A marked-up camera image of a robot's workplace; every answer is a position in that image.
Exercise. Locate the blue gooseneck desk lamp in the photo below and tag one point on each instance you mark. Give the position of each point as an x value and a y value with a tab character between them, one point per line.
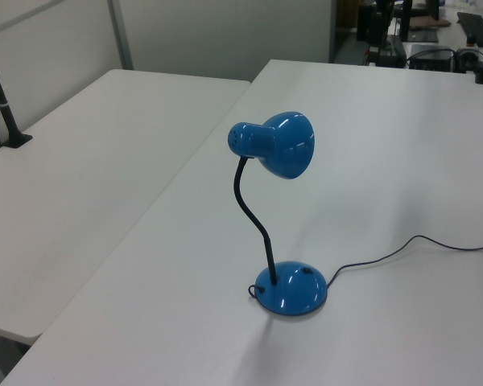
290	144

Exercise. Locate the white side table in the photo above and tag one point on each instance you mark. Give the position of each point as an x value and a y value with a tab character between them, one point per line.
84	181

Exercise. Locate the black desktop equipment stack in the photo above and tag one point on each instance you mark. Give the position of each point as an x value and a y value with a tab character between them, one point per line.
376	28

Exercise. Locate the black electronics box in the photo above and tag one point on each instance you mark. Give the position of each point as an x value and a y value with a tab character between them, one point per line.
430	60

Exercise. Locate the black monitor stand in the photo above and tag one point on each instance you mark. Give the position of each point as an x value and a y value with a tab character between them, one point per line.
420	37

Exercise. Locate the grey partition post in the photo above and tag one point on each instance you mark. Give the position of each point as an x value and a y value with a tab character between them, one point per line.
120	36

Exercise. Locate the black camera pole with base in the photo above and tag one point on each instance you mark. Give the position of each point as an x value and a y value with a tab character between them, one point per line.
4	108

